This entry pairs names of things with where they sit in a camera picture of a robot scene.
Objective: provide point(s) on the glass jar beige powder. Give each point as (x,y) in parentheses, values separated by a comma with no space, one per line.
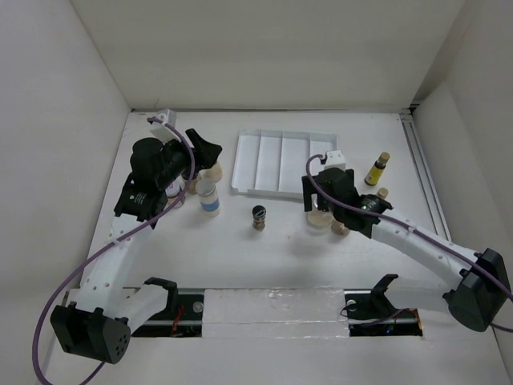
(317,219)

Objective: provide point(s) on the blue label white bottle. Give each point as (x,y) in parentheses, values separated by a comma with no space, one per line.
(208,197)

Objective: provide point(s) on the black dome lid jar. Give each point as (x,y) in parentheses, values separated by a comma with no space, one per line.
(190,186)

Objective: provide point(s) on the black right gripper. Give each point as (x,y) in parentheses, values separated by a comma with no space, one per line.
(308,197)

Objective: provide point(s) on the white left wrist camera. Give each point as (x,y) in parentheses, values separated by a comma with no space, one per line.
(159,125)

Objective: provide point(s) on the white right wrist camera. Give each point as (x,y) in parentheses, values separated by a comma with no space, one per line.
(334,159)

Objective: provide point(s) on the pink lid spice jar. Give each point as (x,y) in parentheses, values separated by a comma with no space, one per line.
(339,229)

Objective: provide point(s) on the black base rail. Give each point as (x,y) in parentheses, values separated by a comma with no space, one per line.
(313,313)

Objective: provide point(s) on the white divided organizer tray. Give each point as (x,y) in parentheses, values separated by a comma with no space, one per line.
(271,164)

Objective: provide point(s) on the yellow bottle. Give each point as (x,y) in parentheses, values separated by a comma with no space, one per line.
(375,173)
(382,193)

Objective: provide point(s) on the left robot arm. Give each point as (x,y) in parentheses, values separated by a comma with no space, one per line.
(99,323)

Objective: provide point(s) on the small dark pepper bottle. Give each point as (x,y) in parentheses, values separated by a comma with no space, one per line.
(258,217)

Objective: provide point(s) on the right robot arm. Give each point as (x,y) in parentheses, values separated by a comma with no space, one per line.
(476,283)

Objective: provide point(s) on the yellow-green lid spice jar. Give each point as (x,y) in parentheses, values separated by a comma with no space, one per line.
(215,173)

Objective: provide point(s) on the yellow bottle near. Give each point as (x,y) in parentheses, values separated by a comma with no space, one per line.
(382,193)

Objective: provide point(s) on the aluminium side rail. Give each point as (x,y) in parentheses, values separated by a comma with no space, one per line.
(421,287)

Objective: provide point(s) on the yellow bottle far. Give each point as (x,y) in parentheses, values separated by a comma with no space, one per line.
(375,173)

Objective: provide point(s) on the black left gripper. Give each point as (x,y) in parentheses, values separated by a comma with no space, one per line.
(206,151)

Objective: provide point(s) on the red label spice jar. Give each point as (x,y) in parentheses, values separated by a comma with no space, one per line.
(173,192)

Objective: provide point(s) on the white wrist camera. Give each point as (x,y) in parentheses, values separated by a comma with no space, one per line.
(159,125)
(334,159)

